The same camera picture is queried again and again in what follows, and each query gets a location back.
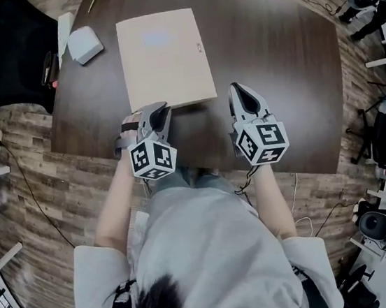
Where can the long white paper box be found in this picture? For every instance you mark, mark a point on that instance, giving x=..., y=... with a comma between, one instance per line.
x=64, y=33

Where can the person's left forearm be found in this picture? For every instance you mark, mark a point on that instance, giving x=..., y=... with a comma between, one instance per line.
x=114, y=202

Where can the person's grey shirt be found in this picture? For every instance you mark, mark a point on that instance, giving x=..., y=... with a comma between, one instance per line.
x=206, y=253

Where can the white square box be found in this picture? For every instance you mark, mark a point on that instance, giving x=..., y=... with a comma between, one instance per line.
x=85, y=44

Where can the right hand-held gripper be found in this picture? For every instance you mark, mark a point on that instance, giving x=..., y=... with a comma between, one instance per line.
x=262, y=142

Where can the person's jeans legs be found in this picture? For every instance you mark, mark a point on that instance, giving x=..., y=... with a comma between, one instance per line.
x=203, y=178

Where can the person's right forearm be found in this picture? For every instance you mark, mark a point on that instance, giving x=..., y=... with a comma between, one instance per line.
x=273, y=202

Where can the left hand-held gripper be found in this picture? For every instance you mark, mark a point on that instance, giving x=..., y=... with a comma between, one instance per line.
x=152, y=156

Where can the person's left hand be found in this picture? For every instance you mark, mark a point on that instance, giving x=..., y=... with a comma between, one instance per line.
x=129, y=126

